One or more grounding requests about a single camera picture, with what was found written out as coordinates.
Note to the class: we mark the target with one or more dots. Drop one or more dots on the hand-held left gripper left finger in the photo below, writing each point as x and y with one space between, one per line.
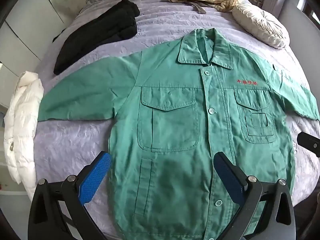
93 180

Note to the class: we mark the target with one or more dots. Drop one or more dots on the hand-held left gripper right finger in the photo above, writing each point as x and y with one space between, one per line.
231 180

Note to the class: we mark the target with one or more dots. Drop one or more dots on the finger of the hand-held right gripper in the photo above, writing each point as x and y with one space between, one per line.
310 143

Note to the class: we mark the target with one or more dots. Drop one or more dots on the green work jacket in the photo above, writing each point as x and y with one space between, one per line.
175 130

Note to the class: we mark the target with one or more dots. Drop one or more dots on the white puffer jacket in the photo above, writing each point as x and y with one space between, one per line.
22 120

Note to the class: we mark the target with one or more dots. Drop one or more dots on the round cream pleated pillow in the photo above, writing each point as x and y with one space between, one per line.
262 22

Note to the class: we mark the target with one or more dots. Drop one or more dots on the black garment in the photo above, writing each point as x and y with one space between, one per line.
110 27

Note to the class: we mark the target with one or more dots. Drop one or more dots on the white wardrobe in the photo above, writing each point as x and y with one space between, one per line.
27 17

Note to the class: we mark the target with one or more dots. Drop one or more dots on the lavender embossed bed blanket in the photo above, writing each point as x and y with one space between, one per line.
162 17

